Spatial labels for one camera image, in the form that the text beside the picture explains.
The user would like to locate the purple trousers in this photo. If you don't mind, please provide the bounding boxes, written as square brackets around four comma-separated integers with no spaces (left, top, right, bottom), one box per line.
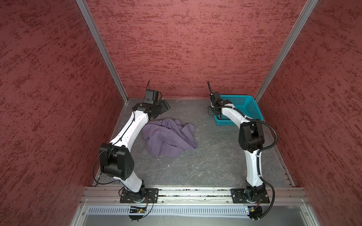
[141,118,199,157]

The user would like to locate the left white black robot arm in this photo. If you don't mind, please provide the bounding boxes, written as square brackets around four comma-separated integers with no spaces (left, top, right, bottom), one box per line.
[98,99,170,203]

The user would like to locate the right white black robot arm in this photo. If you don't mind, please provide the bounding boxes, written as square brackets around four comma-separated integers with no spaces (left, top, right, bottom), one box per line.
[208,95,266,203]

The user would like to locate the teal plastic basket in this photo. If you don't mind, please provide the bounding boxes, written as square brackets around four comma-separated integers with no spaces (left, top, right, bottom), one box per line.
[214,95,264,126]

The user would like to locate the left connector board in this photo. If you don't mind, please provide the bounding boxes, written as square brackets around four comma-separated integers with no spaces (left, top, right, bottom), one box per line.
[129,206,148,215]

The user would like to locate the connector board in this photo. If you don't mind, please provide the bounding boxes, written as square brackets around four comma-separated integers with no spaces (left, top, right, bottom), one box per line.
[248,206,263,220]
[129,206,148,215]

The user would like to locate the right connector board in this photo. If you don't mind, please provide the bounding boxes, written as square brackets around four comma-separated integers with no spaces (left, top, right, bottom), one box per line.
[248,206,263,220]

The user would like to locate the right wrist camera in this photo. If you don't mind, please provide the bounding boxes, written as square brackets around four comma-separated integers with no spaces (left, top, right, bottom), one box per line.
[210,92,223,106]

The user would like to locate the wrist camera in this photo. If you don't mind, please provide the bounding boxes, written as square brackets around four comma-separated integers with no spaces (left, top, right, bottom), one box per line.
[210,92,223,106]
[143,89,163,105]

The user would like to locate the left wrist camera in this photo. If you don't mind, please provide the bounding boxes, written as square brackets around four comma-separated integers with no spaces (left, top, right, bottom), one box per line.
[143,89,163,105]

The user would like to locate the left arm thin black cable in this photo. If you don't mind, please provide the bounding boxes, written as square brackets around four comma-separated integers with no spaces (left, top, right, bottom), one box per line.
[93,107,136,186]

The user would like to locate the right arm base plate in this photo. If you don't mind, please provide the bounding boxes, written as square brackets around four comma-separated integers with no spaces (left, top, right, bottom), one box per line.
[231,187,270,204]

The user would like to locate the right aluminium corner post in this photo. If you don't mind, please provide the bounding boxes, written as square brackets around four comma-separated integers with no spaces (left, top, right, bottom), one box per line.
[255,0,318,103]

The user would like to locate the aluminium corner post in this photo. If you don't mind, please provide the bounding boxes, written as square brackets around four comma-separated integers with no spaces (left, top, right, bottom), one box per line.
[76,0,129,104]
[255,0,318,103]

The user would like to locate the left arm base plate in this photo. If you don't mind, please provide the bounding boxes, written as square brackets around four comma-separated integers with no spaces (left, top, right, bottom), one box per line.
[119,188,159,204]

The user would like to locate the aluminium front rail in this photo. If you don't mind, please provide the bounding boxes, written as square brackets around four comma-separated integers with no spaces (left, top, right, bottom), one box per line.
[80,186,311,206]

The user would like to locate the left aluminium corner post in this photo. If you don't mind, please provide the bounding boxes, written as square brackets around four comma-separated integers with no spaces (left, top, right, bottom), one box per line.
[76,0,129,104]

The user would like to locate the white slotted cable duct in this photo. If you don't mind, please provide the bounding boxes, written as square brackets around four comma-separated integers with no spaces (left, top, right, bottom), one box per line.
[87,205,249,218]

